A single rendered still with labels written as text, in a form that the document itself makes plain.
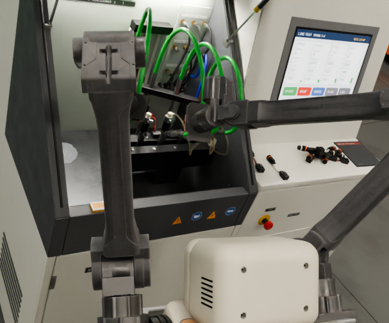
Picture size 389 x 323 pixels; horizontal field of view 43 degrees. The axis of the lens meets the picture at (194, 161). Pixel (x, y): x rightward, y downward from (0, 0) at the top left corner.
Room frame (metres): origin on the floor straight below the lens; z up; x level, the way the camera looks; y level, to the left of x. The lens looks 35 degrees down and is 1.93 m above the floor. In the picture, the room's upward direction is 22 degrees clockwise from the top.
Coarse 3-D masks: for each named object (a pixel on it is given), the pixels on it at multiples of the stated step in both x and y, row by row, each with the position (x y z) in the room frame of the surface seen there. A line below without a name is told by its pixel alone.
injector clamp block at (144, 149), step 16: (144, 144) 1.38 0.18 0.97; (176, 144) 1.43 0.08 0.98; (192, 144) 1.47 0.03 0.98; (144, 160) 1.32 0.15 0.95; (160, 160) 1.36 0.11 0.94; (176, 160) 1.40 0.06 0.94; (192, 160) 1.45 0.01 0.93; (208, 160) 1.49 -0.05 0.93; (160, 176) 1.37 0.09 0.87; (176, 176) 1.42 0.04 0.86
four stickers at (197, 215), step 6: (216, 210) 1.28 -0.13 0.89; (228, 210) 1.32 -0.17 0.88; (234, 210) 1.34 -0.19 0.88; (180, 216) 1.19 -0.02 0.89; (192, 216) 1.23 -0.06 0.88; (198, 216) 1.24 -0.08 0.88; (210, 216) 1.28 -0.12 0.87; (216, 216) 1.29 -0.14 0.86; (174, 222) 1.19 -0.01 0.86; (180, 222) 1.20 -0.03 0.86
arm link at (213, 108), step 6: (210, 102) 1.08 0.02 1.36; (216, 102) 1.09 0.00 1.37; (204, 108) 1.09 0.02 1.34; (210, 108) 1.07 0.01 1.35; (216, 108) 1.08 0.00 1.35; (204, 114) 1.06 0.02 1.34; (210, 114) 1.06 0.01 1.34; (216, 114) 1.07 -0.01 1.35; (204, 120) 1.06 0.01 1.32; (210, 120) 1.05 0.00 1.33; (216, 120) 1.06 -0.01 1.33; (204, 126) 1.07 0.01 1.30; (210, 126) 1.06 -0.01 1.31; (216, 126) 1.06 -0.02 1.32
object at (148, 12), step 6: (144, 12) 1.43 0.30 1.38; (150, 12) 1.34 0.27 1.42; (144, 18) 1.45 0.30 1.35; (150, 18) 1.31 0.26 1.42; (150, 24) 1.29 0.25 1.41; (138, 30) 1.48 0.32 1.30; (150, 30) 1.27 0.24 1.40; (138, 36) 1.48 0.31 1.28; (150, 36) 1.26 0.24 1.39; (144, 72) 1.18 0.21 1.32; (138, 78) 1.17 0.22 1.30; (138, 84) 1.16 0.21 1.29; (138, 90) 1.15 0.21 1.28; (132, 120) 1.16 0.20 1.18
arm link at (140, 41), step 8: (72, 40) 0.66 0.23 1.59; (80, 40) 0.67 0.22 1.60; (136, 40) 0.69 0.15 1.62; (144, 40) 0.70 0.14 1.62; (72, 48) 0.65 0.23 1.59; (80, 48) 0.66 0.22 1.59; (136, 48) 0.68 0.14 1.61; (144, 48) 0.69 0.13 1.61; (80, 56) 0.65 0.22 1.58; (136, 56) 0.68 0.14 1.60; (144, 56) 0.69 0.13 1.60; (80, 64) 0.67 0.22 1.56; (136, 64) 0.70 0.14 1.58; (144, 64) 0.71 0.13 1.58
